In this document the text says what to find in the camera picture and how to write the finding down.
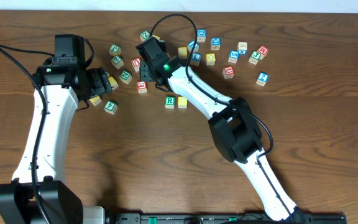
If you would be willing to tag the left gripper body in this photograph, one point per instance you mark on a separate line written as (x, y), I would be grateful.
(105, 81)

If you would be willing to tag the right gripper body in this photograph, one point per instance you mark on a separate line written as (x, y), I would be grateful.
(146, 71)

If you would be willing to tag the green R block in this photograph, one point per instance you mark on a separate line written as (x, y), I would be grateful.
(170, 102)

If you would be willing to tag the yellow O block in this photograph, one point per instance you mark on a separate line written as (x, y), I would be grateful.
(210, 59)
(182, 102)

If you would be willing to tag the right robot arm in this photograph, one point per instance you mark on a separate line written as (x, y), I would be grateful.
(236, 131)

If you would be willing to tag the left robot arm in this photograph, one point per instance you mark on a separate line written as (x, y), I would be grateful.
(37, 192)

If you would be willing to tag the red E block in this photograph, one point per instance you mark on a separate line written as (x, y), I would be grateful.
(141, 87)

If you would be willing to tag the yellow block beside V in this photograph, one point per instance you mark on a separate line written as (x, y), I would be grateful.
(113, 83)

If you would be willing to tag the red U block left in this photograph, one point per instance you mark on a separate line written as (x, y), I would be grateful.
(136, 63)

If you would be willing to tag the red u block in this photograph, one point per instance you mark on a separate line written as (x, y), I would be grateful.
(228, 72)
(136, 63)

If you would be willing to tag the yellow block far left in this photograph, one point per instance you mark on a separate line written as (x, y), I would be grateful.
(95, 100)

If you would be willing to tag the green N block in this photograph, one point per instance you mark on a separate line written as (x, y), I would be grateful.
(125, 76)

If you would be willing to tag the green 4 block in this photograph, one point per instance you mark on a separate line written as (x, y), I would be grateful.
(110, 107)

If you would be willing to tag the green 7 block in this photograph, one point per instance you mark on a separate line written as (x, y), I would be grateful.
(117, 62)

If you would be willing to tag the green J block left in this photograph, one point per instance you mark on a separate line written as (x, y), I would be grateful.
(115, 50)

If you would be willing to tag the green j block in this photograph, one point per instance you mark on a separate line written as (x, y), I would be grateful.
(254, 57)
(115, 50)

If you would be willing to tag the yellow block near Z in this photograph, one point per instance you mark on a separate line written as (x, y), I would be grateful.
(156, 37)

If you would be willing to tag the green Z block top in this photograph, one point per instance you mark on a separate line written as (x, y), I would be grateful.
(144, 35)

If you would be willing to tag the yellow S block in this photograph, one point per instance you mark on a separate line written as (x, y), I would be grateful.
(182, 53)

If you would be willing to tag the green V block centre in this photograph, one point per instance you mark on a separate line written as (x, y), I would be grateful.
(196, 74)

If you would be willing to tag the blue L block lower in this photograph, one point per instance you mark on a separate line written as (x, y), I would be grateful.
(195, 58)

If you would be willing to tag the blue l block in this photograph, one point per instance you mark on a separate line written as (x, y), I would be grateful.
(193, 46)
(195, 58)

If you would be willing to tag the blue L block upper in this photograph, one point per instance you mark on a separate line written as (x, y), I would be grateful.
(193, 46)

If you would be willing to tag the blue D block top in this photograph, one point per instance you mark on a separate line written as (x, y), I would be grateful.
(201, 35)

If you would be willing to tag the blue d block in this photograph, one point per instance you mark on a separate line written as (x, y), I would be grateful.
(215, 43)
(201, 35)

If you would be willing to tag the blue D block right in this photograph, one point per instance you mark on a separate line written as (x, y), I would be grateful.
(215, 43)

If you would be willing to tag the red U block right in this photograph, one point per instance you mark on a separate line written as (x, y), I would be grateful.
(228, 72)

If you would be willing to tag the blue 5 block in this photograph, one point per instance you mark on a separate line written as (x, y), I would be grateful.
(233, 56)

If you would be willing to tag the plain X block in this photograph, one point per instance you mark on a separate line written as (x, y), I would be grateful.
(242, 48)

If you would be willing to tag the green J block right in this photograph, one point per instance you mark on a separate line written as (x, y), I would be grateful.
(254, 57)

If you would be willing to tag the blue 2 block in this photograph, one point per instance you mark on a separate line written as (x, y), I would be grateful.
(262, 79)

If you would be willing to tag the red M block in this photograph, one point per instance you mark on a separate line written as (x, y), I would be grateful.
(263, 51)

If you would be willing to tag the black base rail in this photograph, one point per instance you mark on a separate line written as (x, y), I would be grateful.
(135, 218)

